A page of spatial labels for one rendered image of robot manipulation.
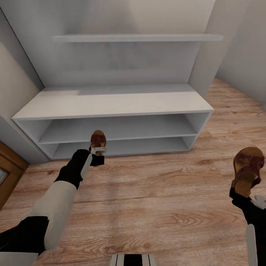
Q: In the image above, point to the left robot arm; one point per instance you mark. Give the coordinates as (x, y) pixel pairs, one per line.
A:
(42, 226)

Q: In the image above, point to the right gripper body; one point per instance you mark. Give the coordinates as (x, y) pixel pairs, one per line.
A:
(246, 205)

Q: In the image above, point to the robot trunk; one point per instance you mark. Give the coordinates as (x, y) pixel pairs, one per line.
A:
(132, 260)

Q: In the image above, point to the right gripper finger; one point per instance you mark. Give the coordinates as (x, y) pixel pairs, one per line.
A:
(232, 193)

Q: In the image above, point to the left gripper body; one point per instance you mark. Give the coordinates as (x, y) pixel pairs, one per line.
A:
(99, 160)

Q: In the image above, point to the door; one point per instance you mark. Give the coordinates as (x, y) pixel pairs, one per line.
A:
(12, 168)

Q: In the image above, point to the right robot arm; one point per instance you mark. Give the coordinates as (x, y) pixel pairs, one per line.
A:
(255, 214)

